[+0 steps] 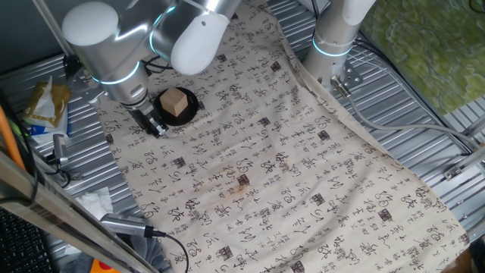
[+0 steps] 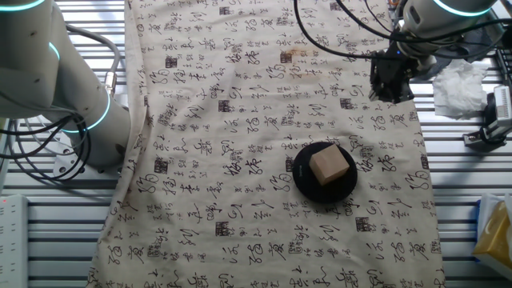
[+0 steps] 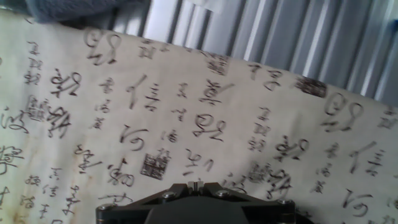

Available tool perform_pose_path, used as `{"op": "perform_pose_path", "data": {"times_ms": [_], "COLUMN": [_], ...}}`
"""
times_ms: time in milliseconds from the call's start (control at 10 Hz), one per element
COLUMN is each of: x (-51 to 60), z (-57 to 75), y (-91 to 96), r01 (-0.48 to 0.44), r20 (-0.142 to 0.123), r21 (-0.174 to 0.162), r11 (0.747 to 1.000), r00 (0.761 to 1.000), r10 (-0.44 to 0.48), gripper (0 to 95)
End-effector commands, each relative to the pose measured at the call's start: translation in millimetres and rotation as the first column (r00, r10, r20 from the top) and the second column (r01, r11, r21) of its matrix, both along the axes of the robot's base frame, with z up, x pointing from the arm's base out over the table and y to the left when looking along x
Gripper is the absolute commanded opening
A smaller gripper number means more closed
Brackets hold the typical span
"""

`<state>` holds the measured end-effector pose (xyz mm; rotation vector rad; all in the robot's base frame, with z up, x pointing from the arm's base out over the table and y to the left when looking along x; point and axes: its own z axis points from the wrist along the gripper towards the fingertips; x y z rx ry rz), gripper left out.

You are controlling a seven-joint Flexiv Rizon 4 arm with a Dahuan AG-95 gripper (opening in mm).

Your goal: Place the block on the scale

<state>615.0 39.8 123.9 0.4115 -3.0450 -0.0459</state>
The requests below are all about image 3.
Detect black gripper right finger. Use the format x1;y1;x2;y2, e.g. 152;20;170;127
195;182;296;224

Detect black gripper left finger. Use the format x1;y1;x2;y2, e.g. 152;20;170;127
95;182;197;224

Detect beige calligraphy print cloth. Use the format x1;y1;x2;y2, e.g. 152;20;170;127
0;9;398;224

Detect white crumpled tissue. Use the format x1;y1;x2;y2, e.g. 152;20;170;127
186;0;234;15

